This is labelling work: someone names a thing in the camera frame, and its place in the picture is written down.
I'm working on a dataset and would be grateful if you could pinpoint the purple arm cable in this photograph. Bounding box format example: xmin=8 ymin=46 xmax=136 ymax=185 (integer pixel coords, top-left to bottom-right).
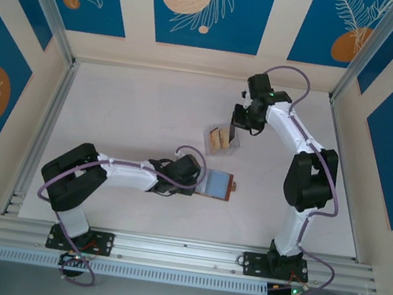
xmin=227 ymin=62 xmax=365 ymax=295
xmin=24 ymin=123 xmax=211 ymax=295

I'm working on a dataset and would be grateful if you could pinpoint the white slotted cable duct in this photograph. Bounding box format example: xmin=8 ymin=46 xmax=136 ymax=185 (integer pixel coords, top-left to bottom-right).
xmin=0 ymin=240 xmax=270 ymax=295

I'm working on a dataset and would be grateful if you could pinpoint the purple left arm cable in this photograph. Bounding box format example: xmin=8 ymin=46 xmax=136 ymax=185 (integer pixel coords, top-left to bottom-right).
xmin=24 ymin=123 xmax=211 ymax=295

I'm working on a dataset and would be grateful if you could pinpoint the brown leather card holder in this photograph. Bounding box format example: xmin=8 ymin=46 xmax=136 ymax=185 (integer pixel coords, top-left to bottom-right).
xmin=192 ymin=166 xmax=241 ymax=205

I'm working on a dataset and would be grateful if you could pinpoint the red wire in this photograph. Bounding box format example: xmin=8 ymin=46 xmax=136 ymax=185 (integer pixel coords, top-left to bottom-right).
xmin=287 ymin=268 xmax=308 ymax=288
xmin=81 ymin=236 xmax=103 ymax=255

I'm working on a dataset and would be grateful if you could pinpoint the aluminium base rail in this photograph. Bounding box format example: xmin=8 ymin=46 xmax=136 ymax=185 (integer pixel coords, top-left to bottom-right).
xmin=0 ymin=208 xmax=383 ymax=295

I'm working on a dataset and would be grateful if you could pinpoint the gold VIP card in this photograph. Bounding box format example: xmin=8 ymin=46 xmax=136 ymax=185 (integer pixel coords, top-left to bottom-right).
xmin=207 ymin=129 xmax=222 ymax=149
xmin=216 ymin=127 xmax=232 ymax=150

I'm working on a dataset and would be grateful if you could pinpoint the clear plastic card box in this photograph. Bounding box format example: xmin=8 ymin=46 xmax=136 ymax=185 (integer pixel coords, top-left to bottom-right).
xmin=199 ymin=118 xmax=245 ymax=162

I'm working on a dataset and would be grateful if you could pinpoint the aluminium table side rail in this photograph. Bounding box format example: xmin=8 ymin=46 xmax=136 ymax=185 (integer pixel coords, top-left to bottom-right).
xmin=2 ymin=52 xmax=82 ymax=223
xmin=305 ymin=97 xmax=393 ymax=266

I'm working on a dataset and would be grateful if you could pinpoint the black VIP card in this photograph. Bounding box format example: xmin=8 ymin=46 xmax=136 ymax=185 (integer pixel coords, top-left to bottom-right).
xmin=226 ymin=121 xmax=242 ymax=143

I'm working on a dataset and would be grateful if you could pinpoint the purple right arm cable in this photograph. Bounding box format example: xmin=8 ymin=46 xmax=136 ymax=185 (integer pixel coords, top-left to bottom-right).
xmin=227 ymin=62 xmax=365 ymax=295

